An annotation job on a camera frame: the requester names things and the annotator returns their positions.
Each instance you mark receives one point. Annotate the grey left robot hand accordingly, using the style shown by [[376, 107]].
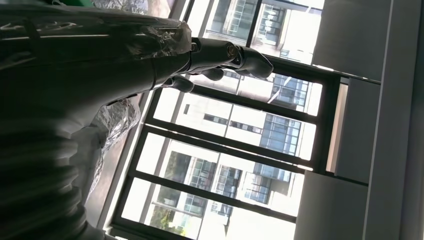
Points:
[[82, 66]]

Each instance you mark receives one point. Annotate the plain grey parcel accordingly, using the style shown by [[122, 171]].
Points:
[[119, 122]]

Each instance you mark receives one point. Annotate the grey parcel with brown patch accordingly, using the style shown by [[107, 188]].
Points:
[[122, 5]]

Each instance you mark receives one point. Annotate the green plastic crate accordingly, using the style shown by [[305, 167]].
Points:
[[76, 2]]

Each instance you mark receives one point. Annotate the pale building outside window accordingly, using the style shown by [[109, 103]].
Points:
[[205, 112]]

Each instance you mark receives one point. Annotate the dark window frame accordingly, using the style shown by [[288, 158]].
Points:
[[232, 142]]

